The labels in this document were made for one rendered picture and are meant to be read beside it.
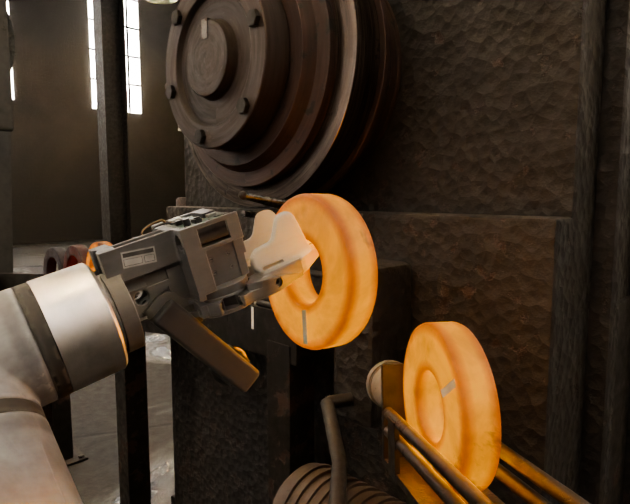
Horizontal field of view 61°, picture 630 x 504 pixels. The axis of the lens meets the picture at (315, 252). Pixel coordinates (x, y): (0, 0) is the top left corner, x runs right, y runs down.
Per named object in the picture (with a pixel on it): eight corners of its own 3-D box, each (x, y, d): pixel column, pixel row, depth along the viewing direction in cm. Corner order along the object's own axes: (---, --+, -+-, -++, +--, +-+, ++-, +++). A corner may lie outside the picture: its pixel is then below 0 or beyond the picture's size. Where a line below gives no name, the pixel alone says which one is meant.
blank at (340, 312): (285, 201, 61) (259, 201, 59) (376, 184, 48) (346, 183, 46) (292, 336, 61) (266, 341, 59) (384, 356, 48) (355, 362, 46)
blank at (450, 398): (452, 503, 53) (420, 506, 52) (421, 354, 61) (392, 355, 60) (524, 479, 39) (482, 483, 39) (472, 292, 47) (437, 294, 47)
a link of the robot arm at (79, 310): (82, 408, 37) (59, 369, 45) (148, 376, 40) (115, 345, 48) (35, 292, 35) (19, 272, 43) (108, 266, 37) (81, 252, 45)
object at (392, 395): (446, 457, 59) (445, 360, 59) (448, 460, 58) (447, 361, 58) (382, 463, 57) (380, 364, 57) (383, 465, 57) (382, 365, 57)
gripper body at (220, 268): (245, 208, 44) (100, 259, 38) (271, 302, 46) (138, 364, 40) (208, 205, 50) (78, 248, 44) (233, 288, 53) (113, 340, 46)
